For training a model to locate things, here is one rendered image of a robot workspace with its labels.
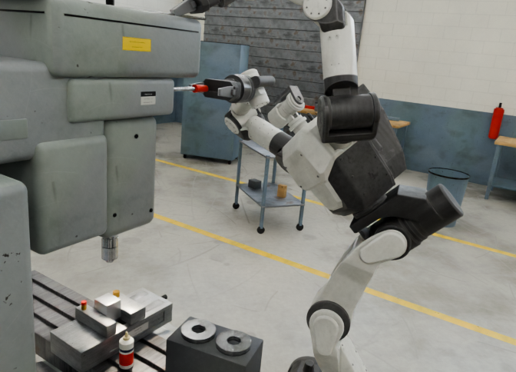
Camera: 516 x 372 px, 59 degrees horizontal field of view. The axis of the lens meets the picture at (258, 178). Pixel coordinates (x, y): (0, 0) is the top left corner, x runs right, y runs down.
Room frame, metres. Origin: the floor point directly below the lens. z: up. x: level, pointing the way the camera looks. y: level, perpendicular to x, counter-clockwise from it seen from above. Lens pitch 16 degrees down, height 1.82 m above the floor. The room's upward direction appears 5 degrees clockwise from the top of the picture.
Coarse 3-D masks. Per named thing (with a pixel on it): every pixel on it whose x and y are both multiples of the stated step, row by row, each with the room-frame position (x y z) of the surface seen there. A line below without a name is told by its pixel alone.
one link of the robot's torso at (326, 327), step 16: (320, 320) 1.27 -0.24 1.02; (336, 320) 1.26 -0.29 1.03; (320, 336) 1.27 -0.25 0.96; (336, 336) 1.26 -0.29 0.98; (320, 352) 1.26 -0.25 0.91; (336, 352) 1.26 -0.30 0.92; (352, 352) 1.34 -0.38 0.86; (320, 368) 1.31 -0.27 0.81; (336, 368) 1.28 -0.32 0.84; (352, 368) 1.28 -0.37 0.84
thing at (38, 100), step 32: (0, 64) 0.86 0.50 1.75; (32, 64) 0.92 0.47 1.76; (0, 96) 0.85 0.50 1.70; (32, 96) 0.91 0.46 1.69; (64, 96) 0.97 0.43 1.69; (0, 128) 0.85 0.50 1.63; (32, 128) 0.90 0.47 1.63; (64, 128) 0.97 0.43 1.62; (96, 128) 1.04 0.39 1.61; (0, 160) 0.85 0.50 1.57
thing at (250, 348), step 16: (192, 320) 1.06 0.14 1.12; (176, 336) 1.00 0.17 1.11; (192, 336) 0.99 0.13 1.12; (208, 336) 0.99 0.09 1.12; (224, 336) 1.00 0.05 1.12; (240, 336) 1.01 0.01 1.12; (176, 352) 0.97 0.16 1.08; (192, 352) 0.96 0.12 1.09; (208, 352) 0.95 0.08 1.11; (224, 352) 0.95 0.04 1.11; (240, 352) 0.95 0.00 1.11; (256, 352) 0.98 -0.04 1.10; (176, 368) 0.97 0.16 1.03; (192, 368) 0.96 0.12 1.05; (208, 368) 0.94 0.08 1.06; (224, 368) 0.93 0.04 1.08; (240, 368) 0.91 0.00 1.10; (256, 368) 0.99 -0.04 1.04
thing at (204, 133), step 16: (208, 48) 7.26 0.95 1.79; (224, 48) 7.21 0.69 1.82; (240, 48) 7.17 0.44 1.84; (208, 64) 7.26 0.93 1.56; (224, 64) 7.21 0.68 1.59; (240, 64) 7.22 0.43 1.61; (192, 80) 7.31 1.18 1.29; (192, 96) 7.30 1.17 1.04; (192, 112) 7.30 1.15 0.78; (208, 112) 7.25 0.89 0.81; (224, 112) 7.20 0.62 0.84; (192, 128) 7.30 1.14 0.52; (208, 128) 7.25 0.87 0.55; (224, 128) 7.20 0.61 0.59; (192, 144) 7.30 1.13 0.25; (208, 144) 7.24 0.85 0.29; (224, 144) 7.19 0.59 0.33
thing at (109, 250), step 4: (104, 244) 1.19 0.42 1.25; (108, 244) 1.19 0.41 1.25; (112, 244) 1.19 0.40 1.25; (116, 244) 1.20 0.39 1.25; (104, 248) 1.19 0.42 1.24; (108, 248) 1.19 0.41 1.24; (112, 248) 1.19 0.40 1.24; (116, 248) 1.20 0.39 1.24; (104, 252) 1.19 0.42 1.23; (108, 252) 1.19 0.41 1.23; (112, 252) 1.19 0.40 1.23; (116, 252) 1.20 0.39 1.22; (104, 256) 1.19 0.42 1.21; (108, 256) 1.19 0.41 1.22; (112, 256) 1.19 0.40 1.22; (116, 256) 1.20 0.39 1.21; (104, 260) 1.19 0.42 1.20; (108, 260) 1.19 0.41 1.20; (112, 260) 1.19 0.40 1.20
